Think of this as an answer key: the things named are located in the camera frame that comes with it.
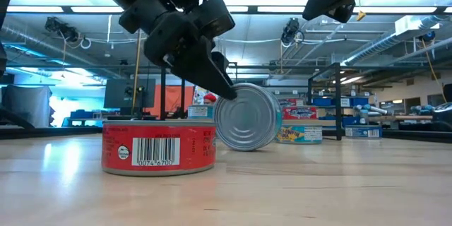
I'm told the teal label seafood can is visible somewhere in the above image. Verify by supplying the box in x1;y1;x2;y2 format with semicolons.
213;82;283;152

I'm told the red can with barcode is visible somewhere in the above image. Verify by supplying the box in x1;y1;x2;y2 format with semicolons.
101;119;217;177

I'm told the black aluminium rig frame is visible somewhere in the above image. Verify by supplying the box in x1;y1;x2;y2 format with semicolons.
0;126;452;145

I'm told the yellow hanging cable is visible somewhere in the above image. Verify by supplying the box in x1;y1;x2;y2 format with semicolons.
420;37;448;104
132;30;142;116

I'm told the dark computer monitor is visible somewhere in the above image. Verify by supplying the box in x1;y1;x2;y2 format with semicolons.
103;78;156;109

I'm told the orange partition panel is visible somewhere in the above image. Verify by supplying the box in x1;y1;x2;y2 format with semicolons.
146;85;195;117

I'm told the red label seafood can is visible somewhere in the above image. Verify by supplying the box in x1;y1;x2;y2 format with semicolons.
278;97;305;108

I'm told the black ceiling cable reel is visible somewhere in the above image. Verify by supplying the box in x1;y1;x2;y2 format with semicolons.
44;16;81;43
280;17;301;45

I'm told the wooden shelf with black frame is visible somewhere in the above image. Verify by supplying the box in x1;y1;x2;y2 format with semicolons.
159;61;343;141

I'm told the blue white label tuna can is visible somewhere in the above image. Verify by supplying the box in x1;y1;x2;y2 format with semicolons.
186;104;215;120
345;124;383;140

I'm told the silver ventilation duct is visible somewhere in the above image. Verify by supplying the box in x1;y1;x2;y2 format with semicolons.
340;14;452;66

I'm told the red can fish picture label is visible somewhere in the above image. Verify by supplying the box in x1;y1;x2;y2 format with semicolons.
281;106;319;121

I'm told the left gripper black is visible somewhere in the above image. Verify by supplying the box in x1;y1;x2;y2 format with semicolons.
118;0;239;101

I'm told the yellowfin tuna can blue yellow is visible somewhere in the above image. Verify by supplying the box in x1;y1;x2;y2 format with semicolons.
274;124;323;145

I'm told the long ceiling light fixture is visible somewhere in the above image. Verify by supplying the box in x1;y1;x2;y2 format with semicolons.
6;5;452;14

